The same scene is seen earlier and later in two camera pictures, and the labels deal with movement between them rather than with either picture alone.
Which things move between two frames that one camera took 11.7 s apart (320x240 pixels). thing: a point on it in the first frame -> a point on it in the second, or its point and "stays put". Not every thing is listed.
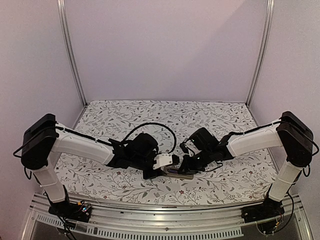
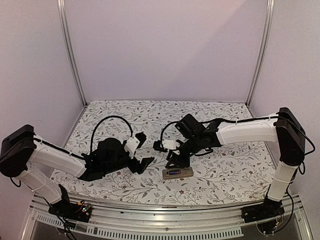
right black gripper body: x=199 y=163 -> x=185 y=162
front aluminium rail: x=225 y=221 stays put
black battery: x=173 y=170 stays put
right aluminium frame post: x=270 y=13 stays put
